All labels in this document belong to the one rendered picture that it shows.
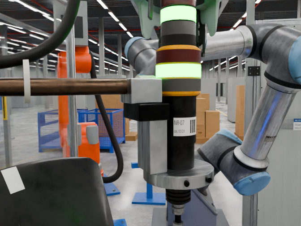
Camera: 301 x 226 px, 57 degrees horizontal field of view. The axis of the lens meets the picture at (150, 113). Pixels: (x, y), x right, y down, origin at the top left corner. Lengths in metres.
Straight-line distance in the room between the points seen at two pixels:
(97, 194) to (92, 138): 3.78
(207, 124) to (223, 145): 6.88
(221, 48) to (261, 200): 1.60
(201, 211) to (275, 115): 0.44
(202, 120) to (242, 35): 7.07
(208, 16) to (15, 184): 0.32
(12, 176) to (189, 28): 0.26
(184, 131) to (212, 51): 0.56
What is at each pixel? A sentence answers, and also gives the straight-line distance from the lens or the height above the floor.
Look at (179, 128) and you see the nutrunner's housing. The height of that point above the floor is 1.50.
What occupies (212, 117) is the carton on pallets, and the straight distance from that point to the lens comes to 7.91.
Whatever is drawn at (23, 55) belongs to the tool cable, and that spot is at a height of 1.56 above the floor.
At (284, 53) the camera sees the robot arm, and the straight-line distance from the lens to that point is 0.81.
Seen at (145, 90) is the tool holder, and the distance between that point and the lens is 0.24.
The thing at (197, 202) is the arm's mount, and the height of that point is 1.13.
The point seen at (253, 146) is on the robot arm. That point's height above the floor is 1.36.
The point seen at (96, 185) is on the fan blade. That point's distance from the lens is 0.39.
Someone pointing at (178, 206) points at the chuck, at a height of 1.42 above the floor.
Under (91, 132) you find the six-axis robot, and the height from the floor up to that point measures 0.91.
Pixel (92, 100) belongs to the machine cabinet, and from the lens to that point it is 11.15.
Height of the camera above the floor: 1.54
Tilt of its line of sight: 5 degrees down
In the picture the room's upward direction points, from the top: straight up
